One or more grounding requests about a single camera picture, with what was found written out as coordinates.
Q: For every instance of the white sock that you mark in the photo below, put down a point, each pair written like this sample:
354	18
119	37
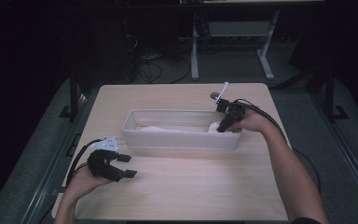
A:
213	127

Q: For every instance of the white plastic bin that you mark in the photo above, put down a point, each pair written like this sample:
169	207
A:
174	141

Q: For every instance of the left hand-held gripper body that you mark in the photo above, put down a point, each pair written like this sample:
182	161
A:
98	165

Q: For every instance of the person's left hand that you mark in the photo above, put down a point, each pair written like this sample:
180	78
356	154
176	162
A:
80	185

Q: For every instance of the black metal post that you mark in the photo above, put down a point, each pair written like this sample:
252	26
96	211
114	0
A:
73	99
329	99

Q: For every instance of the person's right hand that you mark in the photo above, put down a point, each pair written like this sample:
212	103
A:
254	123

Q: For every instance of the aluminium frame rail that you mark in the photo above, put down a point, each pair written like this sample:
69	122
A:
351	161
54	161

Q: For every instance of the black table clamp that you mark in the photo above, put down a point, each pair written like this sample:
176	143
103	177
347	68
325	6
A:
57	190

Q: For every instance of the pale pink sock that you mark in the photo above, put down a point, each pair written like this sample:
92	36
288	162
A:
158	128

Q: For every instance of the white-legged desk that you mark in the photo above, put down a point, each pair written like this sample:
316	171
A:
194	56

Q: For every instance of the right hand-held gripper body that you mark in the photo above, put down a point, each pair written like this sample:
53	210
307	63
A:
236	111

